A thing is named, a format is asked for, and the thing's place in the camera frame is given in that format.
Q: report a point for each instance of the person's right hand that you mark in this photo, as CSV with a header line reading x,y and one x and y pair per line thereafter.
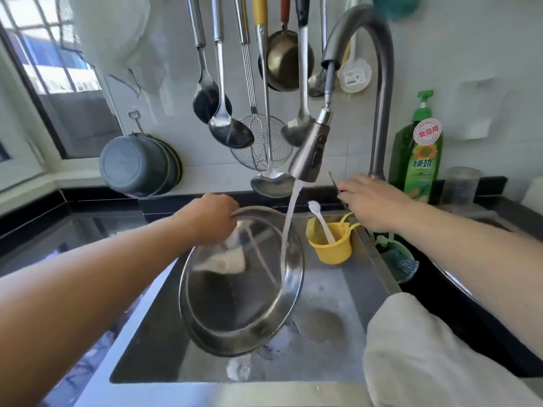
x,y
373,203

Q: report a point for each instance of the person's left hand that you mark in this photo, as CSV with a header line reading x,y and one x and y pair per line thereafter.
x,y
208,218

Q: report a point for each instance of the white cleaning brush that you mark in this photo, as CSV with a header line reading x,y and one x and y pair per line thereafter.
x,y
318,216

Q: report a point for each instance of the round steel pan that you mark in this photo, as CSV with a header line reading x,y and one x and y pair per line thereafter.
x,y
246,292

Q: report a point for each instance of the steel gooseneck faucet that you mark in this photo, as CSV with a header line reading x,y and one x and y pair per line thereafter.
x,y
386,80

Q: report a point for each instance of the white dish rag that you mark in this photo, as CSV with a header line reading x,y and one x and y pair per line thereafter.
x,y
441,364

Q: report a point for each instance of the person's right forearm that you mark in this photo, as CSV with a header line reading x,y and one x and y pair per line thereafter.
x,y
484,275

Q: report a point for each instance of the person's left forearm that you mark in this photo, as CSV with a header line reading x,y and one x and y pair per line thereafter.
x,y
85,318

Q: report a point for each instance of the yellow hanging sink cup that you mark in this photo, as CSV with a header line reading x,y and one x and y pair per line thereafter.
x,y
331,246

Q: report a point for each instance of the dark green hanging basin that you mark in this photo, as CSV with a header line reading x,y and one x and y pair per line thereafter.
x,y
175,167

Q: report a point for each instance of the green hanging sponge holder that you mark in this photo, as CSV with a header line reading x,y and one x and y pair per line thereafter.
x,y
399,260

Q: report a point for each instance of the green dish soap bottle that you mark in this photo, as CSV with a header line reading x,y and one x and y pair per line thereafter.
x,y
416,152

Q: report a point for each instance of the clear plastic cup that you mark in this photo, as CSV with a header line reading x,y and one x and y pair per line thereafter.
x,y
460,189

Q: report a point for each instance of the steel soup ladle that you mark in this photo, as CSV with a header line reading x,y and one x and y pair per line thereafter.
x,y
231,131

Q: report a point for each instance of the grey hanging basin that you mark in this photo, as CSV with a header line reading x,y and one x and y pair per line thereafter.
x,y
134,165

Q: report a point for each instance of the hanging steel ladles and skimmer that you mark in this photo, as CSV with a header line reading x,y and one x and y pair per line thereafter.
x,y
206,97

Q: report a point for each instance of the white dish brush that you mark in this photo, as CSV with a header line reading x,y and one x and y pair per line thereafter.
x,y
355,76

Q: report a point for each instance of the stainless steel sink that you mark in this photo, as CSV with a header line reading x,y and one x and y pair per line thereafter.
x,y
331,326

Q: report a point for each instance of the teal hanging towel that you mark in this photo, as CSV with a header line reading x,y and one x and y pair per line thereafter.
x,y
397,4

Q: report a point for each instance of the white hanging cloth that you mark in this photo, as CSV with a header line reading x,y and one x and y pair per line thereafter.
x,y
119,34

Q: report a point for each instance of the steel wall hook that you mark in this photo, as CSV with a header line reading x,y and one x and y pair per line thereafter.
x,y
136,121

